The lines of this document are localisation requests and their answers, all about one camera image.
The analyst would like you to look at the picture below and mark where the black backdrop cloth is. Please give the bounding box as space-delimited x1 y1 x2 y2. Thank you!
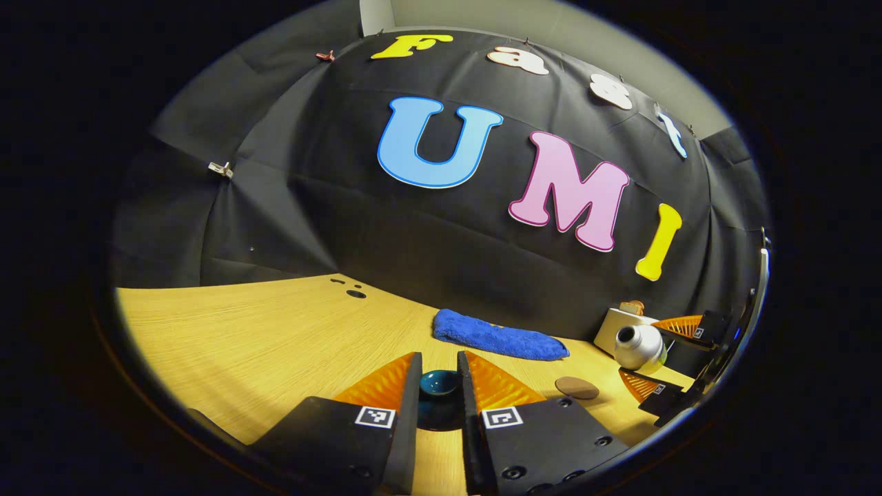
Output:
110 28 769 342

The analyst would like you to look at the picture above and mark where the white toaster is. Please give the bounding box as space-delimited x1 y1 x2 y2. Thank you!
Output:
594 308 662 357

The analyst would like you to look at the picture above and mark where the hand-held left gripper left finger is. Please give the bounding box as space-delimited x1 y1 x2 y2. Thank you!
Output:
248 351 423 496

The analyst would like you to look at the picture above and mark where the teal teacup lid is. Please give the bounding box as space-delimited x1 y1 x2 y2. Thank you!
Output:
419 370 461 400

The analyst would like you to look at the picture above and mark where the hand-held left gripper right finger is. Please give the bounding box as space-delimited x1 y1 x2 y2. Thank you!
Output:
457 350 631 496

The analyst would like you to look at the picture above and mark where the blue towel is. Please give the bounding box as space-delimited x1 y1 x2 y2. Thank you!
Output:
433 308 571 362

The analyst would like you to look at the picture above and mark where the silver green water bottle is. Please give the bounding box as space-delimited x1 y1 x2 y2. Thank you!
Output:
614 324 668 371

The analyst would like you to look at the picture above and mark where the round brown coaster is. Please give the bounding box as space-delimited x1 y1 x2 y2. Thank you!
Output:
555 376 600 401

